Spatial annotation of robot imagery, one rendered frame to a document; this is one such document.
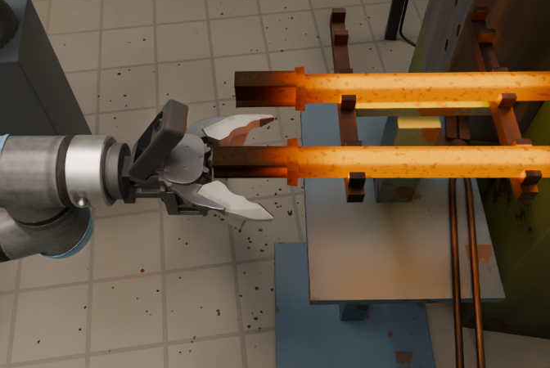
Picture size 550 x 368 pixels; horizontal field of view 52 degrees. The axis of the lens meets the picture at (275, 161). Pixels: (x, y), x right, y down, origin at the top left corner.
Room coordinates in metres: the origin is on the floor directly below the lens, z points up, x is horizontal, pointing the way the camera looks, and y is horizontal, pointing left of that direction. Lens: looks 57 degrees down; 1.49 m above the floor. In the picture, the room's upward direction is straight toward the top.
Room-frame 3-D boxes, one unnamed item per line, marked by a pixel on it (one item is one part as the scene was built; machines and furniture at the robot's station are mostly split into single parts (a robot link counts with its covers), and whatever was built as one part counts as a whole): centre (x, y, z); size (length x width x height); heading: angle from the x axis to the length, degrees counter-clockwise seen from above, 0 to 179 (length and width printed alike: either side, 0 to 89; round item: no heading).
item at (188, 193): (0.34, 0.09, 0.91); 0.09 x 0.05 x 0.02; 55
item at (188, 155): (0.38, 0.14, 0.89); 0.12 x 0.08 x 0.09; 90
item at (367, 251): (0.50, -0.20, 0.64); 0.40 x 0.30 x 0.02; 1
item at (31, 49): (0.94, 0.68, 0.30); 0.22 x 0.22 x 0.60; 8
